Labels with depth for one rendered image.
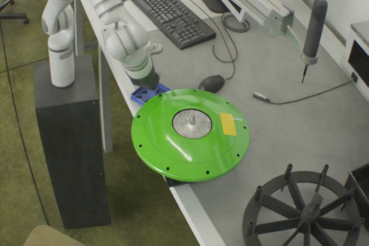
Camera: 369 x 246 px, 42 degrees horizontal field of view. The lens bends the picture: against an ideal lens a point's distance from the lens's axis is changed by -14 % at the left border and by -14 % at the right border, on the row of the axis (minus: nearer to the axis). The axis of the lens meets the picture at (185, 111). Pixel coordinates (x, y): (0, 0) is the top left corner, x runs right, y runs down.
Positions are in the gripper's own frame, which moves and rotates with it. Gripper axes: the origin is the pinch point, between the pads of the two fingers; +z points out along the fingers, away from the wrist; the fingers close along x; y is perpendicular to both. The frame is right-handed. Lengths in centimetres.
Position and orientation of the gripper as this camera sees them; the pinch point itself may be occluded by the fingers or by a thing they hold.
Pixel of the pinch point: (152, 80)
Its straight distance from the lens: 164.1
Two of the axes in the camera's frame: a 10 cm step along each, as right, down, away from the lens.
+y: -3.5, 9.0, -2.5
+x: 9.3, 3.1, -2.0
